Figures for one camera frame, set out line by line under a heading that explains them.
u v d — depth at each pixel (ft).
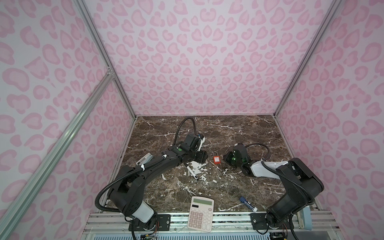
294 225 2.36
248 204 2.51
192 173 2.93
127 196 1.41
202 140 2.57
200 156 2.45
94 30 2.47
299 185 1.52
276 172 1.60
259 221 2.40
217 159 3.10
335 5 2.27
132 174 1.49
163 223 2.41
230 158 2.74
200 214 2.44
